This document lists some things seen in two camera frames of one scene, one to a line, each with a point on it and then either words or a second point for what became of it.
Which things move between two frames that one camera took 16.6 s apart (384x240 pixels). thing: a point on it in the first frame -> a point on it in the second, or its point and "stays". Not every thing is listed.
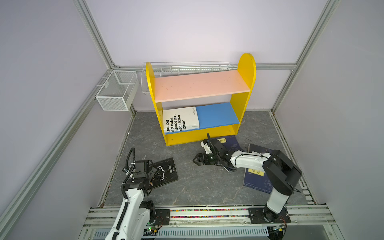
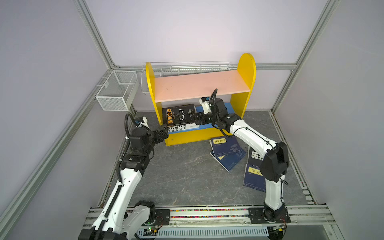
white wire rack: [168, 68] stays
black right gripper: [203, 156] -> [201, 116]
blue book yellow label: [258, 180] stays
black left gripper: [152, 172] -> [163, 133]
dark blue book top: [230, 142] stays
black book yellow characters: [166, 173] -> [178, 115]
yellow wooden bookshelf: [198, 107] stays
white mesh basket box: [117, 92] stays
